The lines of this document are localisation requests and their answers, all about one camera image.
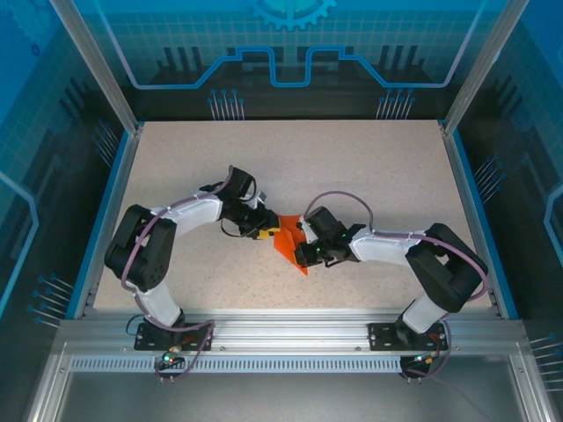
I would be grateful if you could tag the orange paper sheet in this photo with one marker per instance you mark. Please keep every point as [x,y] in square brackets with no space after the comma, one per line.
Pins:
[288,244]

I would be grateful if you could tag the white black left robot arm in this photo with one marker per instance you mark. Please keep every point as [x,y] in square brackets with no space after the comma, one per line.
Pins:
[145,250]

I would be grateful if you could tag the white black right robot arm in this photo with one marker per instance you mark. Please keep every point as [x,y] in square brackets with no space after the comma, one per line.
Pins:
[448,272]

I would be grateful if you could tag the small connector board green light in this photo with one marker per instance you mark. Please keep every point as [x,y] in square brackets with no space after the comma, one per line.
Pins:
[169,358]
[422,360]

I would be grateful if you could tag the grey metal front shelf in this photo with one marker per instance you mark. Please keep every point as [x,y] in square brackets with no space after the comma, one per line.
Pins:
[286,400]

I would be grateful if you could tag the blue printed back panel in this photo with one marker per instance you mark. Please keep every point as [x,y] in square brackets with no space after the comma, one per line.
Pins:
[176,26]

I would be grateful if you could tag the blue printed side panel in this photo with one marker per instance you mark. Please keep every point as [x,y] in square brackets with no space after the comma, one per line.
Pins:
[528,132]
[35,132]

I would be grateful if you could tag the aluminium front rail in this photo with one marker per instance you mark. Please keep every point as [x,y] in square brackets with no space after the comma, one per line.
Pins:
[290,329]

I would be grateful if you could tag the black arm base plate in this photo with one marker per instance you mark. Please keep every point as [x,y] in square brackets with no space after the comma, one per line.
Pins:
[380,338]
[149,343]

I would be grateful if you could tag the aluminium side rail blue trim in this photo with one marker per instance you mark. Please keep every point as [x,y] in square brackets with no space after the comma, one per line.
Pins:
[114,211]
[467,198]

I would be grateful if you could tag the aluminium frame post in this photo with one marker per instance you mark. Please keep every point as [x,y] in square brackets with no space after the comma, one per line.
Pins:
[99,66]
[483,66]

